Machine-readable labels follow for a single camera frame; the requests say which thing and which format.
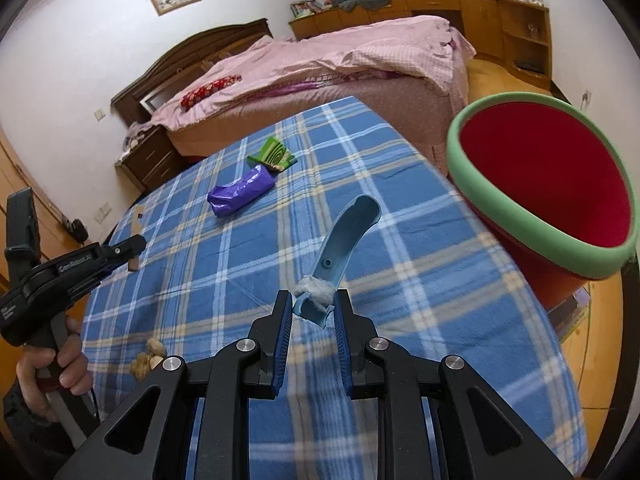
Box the black charger with cable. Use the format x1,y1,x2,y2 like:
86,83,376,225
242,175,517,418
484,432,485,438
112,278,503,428
62,216,89,244

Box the dark wooden nightstand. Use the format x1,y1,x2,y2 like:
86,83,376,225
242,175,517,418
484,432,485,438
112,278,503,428
115,127,188,193

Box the person's left hand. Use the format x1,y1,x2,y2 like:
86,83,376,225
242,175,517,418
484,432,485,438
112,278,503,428
14,316,94,424

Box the green snack wrapper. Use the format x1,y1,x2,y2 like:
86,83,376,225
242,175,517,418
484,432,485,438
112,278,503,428
246,136,297,174

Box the red floral pillow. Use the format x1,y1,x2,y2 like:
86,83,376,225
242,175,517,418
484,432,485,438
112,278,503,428
180,75,242,112

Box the light blue plastic piece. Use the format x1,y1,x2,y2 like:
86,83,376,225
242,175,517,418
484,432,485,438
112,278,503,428
293,194,381,328

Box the peanut middle long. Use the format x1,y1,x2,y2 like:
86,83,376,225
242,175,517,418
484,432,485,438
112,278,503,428
129,352,164,382

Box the clutter on nightstand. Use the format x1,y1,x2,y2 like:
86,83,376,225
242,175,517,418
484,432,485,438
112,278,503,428
122,122,153,152

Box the long wooden cabinet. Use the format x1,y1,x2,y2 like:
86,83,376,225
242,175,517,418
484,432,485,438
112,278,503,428
287,0,554,92

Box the red bin green rim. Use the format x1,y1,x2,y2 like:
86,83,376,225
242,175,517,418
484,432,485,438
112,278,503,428
447,92,639,310

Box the wall socket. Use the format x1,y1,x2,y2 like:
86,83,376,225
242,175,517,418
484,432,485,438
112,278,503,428
93,202,112,224

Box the pink quilt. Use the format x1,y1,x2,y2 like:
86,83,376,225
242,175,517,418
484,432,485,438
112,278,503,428
148,15,476,132

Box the grey clothes on cabinet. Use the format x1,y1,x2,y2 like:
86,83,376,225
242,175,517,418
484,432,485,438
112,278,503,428
331,0,390,12

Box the books on cabinet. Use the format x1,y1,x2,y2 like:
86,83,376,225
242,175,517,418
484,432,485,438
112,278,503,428
290,0,331,20

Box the peanut left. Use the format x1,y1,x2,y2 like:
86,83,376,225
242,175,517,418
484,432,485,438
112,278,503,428
146,338,167,359

